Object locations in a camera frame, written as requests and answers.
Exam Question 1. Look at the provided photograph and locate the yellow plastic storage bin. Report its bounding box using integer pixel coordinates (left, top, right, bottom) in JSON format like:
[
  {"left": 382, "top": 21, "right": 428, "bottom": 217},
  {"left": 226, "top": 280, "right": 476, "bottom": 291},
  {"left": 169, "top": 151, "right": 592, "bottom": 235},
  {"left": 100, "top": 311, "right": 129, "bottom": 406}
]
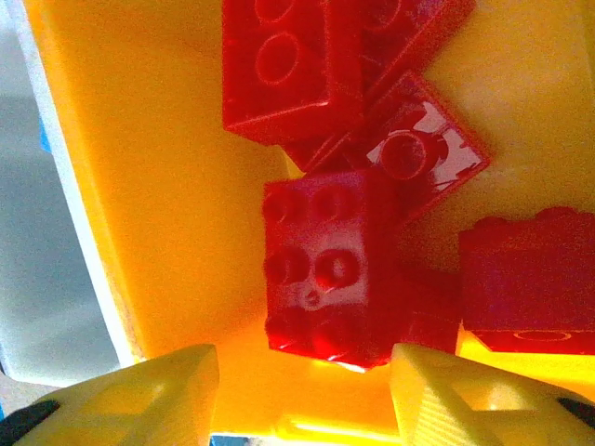
[{"left": 22, "top": 0, "right": 595, "bottom": 442}]

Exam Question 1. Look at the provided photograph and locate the red long lego brick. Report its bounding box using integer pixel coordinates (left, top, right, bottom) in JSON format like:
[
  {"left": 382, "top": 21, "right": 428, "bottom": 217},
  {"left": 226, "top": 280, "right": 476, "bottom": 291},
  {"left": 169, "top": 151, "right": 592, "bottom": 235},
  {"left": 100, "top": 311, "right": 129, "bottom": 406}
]
[
  {"left": 285, "top": 0, "right": 478, "bottom": 171},
  {"left": 221, "top": 0, "right": 364, "bottom": 148}
]

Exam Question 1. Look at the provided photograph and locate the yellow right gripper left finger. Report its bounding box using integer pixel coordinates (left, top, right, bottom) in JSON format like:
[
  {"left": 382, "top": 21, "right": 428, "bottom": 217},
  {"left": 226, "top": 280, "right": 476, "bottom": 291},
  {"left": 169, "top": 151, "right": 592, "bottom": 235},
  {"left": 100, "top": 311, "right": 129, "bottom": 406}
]
[{"left": 0, "top": 343, "right": 220, "bottom": 446}]

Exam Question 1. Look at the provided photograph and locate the white plastic storage bin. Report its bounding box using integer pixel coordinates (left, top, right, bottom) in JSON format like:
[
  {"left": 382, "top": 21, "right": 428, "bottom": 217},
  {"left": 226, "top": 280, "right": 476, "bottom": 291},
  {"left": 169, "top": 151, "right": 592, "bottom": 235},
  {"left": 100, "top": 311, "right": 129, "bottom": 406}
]
[{"left": 0, "top": 0, "right": 139, "bottom": 387}]

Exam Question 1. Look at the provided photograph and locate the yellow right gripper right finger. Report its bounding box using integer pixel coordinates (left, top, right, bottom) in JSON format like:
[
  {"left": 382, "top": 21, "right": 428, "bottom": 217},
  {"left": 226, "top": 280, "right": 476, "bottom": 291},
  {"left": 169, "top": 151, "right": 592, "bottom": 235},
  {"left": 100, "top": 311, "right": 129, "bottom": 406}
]
[{"left": 390, "top": 343, "right": 595, "bottom": 446}]

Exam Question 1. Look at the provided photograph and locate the red six-stud lego brick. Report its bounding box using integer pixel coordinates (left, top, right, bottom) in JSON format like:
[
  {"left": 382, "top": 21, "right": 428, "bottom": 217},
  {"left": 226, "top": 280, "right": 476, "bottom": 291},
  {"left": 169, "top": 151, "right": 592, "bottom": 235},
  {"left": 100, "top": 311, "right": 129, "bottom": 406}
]
[{"left": 261, "top": 168, "right": 404, "bottom": 371}]

